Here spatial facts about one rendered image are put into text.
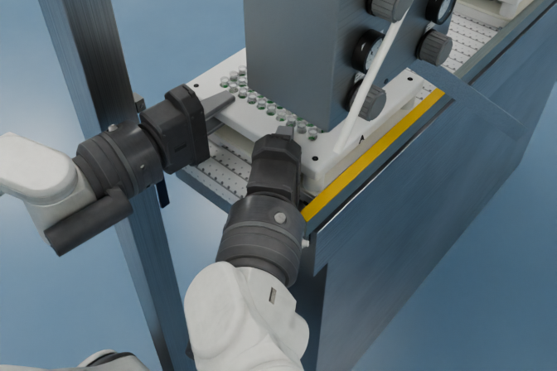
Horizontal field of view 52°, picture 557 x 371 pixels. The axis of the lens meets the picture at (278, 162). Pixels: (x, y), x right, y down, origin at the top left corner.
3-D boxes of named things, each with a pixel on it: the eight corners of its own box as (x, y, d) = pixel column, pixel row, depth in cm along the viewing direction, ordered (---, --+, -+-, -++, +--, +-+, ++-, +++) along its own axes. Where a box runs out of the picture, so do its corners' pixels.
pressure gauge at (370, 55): (361, 82, 50) (365, 46, 47) (349, 76, 50) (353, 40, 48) (385, 63, 52) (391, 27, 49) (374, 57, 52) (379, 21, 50)
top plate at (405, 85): (293, 26, 94) (293, 15, 92) (423, 89, 83) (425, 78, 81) (181, 97, 81) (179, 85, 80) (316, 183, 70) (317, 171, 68)
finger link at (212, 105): (239, 103, 77) (201, 123, 74) (224, 91, 79) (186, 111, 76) (238, 93, 76) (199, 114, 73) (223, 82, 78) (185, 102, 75)
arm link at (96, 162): (105, 172, 77) (26, 215, 72) (91, 119, 69) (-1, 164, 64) (152, 229, 73) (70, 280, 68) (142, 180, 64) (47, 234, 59)
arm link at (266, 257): (263, 214, 57) (239, 315, 50) (327, 267, 62) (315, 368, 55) (188, 244, 64) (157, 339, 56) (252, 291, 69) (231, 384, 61)
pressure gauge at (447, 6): (433, 31, 57) (441, -3, 54) (422, 26, 57) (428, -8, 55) (452, 16, 59) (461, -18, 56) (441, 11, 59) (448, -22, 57)
